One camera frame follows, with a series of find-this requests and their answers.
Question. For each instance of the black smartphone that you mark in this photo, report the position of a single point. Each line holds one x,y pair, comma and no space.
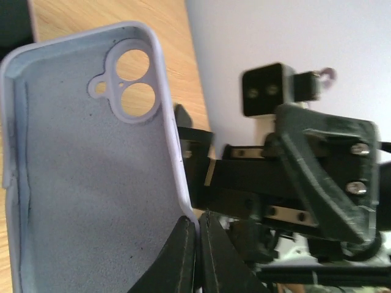
182,117

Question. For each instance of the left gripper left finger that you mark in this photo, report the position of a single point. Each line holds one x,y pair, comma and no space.
173,269

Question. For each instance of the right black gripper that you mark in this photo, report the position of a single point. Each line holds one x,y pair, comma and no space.
317,175

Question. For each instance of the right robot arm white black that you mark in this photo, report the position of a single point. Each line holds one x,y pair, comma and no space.
256,243

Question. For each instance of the pink phone case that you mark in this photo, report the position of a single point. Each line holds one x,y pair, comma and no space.
33,20

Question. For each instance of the lilac magsafe phone case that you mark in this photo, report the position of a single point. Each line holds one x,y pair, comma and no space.
93,171

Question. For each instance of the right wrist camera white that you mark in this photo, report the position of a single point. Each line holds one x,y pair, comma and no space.
265,88

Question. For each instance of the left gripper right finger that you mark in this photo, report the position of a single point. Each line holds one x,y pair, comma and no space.
223,270

